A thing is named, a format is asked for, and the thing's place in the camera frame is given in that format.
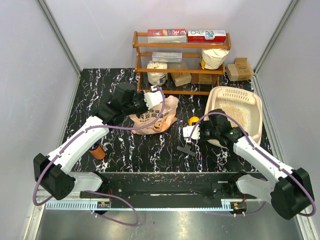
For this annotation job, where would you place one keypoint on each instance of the red silver box left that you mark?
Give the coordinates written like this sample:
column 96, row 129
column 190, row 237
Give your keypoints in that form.
column 178, row 35

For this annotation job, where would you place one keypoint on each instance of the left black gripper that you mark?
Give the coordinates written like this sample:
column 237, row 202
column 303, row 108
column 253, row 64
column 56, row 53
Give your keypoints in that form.
column 141, row 96

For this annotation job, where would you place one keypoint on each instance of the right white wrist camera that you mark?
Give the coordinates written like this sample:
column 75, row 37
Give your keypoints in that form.
column 190, row 133

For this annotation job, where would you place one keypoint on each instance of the silver box middle shelf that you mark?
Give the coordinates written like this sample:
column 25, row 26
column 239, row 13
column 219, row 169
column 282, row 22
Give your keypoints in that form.
column 167, row 57

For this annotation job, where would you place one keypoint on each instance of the wooden shelf rack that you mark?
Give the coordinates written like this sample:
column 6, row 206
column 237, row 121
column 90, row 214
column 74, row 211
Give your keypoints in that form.
column 191, row 54

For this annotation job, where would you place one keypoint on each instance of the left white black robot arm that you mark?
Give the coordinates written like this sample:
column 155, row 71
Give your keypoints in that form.
column 53, row 172

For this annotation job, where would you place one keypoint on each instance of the white paper bag on shelf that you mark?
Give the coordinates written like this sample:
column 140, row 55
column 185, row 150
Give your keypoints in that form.
column 212, row 59

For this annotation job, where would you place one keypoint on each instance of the pink cat litter bag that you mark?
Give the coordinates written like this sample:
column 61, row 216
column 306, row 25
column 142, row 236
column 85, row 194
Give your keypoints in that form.
column 167, row 118

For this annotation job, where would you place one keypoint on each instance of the yellow plastic litter scoop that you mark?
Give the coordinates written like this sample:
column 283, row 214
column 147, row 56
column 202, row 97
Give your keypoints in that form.
column 193, row 120

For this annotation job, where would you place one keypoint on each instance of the black bag clip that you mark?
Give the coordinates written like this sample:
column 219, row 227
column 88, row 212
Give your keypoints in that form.
column 186, row 149

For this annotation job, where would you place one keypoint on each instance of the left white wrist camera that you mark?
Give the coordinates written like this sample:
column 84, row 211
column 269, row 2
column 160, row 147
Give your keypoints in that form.
column 154, row 97

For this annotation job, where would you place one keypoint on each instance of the beige litter box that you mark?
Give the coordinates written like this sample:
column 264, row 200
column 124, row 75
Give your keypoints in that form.
column 242, row 105

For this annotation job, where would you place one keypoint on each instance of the red white box right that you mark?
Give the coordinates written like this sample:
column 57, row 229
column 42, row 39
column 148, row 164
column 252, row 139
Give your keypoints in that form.
column 206, row 36

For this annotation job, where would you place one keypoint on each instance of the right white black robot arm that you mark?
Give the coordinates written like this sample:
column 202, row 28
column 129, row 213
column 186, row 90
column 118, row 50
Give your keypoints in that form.
column 288, row 190

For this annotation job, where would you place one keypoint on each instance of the dark brown box under shelf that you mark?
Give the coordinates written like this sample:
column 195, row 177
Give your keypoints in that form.
column 204, row 79

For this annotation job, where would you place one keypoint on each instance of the white bag lower shelf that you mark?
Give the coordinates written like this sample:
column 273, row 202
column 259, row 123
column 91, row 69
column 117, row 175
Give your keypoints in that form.
column 157, row 78

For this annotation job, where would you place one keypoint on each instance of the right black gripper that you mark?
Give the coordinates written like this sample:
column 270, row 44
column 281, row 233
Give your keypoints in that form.
column 201, row 125

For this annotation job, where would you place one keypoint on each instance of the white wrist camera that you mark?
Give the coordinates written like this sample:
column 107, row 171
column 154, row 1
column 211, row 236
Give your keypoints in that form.
column 154, row 97
column 190, row 133

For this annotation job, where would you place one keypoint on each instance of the orange spray bottle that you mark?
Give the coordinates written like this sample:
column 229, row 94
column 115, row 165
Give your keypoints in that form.
column 97, row 151

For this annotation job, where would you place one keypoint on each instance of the brown cardboard boxes right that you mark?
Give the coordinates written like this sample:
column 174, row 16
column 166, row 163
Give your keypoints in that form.
column 240, row 70

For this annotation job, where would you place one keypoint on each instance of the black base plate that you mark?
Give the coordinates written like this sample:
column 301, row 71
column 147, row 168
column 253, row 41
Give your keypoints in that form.
column 216, row 185

